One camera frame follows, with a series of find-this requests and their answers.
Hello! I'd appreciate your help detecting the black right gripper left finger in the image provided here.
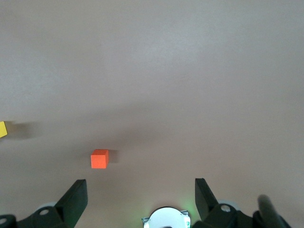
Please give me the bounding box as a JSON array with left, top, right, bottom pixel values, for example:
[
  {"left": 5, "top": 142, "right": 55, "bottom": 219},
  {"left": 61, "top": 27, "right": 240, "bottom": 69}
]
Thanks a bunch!
[{"left": 0, "top": 179, "right": 89, "bottom": 228}]

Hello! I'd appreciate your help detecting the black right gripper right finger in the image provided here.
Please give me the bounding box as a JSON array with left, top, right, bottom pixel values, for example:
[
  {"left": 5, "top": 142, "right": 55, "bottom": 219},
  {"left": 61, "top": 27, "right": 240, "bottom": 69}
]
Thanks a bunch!
[{"left": 191, "top": 178, "right": 262, "bottom": 228}]

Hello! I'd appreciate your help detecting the black camera cable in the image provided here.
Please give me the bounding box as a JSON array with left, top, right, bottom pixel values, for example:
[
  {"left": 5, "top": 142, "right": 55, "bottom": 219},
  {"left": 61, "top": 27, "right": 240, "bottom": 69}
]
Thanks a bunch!
[{"left": 257, "top": 194, "right": 292, "bottom": 228}]

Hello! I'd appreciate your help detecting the orange wooden block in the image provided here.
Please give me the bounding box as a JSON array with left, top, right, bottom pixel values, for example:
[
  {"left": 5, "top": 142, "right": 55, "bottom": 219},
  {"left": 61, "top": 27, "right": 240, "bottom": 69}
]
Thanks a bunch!
[{"left": 90, "top": 149, "right": 110, "bottom": 170}]

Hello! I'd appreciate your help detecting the yellow wooden block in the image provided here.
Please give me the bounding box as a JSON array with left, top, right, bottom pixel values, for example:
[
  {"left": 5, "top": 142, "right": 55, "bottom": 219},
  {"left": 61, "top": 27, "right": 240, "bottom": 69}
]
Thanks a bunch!
[{"left": 0, "top": 121, "right": 8, "bottom": 139}]

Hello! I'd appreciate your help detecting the brown table mat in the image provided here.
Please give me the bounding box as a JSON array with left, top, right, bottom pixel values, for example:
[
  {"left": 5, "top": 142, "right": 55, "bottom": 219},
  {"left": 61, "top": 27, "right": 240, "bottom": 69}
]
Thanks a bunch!
[{"left": 0, "top": 0, "right": 304, "bottom": 228}]

